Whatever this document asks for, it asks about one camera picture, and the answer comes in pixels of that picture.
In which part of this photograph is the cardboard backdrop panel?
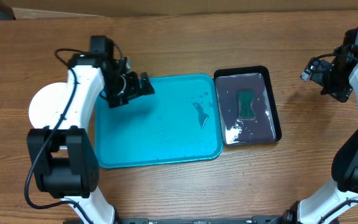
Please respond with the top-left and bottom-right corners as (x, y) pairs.
(5, 0), (358, 16)

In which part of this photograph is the black water tray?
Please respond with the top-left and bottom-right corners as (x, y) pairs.
(214, 65), (282, 146)

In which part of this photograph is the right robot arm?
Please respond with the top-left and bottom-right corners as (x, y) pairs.
(271, 44), (358, 223)

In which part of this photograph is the teal plastic tray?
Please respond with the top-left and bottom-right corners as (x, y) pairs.
(94, 74), (223, 169)

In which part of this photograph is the green sponge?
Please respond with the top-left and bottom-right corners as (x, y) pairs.
(238, 90), (255, 119)

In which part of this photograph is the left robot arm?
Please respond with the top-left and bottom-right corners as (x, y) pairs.
(24, 50), (155, 223)

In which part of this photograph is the white round plate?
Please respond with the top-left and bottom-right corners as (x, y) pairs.
(29, 82), (70, 129)

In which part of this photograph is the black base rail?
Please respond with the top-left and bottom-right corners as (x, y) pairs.
(113, 215), (296, 224)

